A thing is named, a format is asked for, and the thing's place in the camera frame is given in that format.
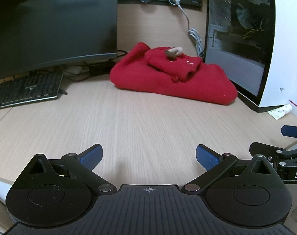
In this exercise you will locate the white computer case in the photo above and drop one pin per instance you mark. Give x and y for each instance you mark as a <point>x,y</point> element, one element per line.
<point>258,41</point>

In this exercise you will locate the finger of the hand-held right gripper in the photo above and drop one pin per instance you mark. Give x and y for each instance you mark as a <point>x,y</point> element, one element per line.
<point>260,148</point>
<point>293,130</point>

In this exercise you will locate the black computer monitor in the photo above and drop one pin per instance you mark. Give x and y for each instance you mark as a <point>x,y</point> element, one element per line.
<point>50,22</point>

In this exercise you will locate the red hooded sweater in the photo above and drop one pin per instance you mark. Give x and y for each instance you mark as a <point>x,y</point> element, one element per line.
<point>172,80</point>

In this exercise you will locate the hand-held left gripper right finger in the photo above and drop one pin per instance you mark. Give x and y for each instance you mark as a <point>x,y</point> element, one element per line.
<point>206,157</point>

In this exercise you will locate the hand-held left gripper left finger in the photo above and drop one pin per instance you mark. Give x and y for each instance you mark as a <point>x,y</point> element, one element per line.
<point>92,154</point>

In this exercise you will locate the white power adapter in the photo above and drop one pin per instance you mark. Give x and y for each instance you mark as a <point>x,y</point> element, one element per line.
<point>73,70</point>

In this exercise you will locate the white tube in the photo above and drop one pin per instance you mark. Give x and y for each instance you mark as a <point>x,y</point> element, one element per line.
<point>284,109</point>

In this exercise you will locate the white paper packet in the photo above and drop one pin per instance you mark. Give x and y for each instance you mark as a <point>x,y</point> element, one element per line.
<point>273,114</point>

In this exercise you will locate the black keyboard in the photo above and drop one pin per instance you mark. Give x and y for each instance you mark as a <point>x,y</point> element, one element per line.
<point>26,87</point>

